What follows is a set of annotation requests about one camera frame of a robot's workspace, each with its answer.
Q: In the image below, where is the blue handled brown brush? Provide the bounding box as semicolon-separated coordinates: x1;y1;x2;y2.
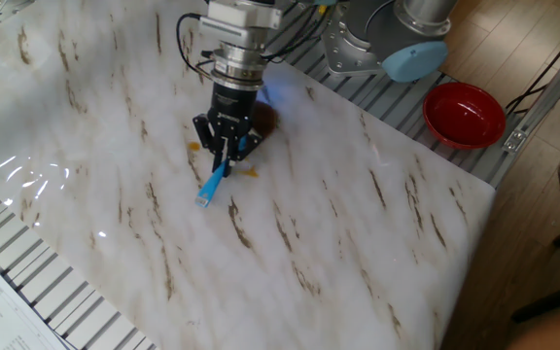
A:
194;99;280;209

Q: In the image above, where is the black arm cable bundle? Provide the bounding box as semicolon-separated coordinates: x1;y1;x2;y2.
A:
260;4;333;62

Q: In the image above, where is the red bowl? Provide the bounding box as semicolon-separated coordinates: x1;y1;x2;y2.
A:
422;81;508;151

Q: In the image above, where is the black camera cable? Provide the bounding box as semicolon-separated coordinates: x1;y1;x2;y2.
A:
176;13;218;82

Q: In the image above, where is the black chair base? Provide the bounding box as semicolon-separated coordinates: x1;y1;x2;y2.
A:
510;182;560;325

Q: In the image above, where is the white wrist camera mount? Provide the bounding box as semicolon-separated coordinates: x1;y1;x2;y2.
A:
197;0;284;48

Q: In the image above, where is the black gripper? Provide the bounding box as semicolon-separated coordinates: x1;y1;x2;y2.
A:
192;82;264;178

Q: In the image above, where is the black floor cable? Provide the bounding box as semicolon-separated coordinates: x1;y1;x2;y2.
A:
506;14;560;116

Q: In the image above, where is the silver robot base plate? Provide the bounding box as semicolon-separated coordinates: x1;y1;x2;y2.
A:
321;7;398;77

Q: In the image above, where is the seated person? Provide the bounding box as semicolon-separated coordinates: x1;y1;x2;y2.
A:
506;305;560;350

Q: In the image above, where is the white marble pattern sheet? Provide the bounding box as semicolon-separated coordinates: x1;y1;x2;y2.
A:
0;0;498;350

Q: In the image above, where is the aluminium frame beam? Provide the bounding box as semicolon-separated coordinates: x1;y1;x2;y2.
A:
501;28;560;155

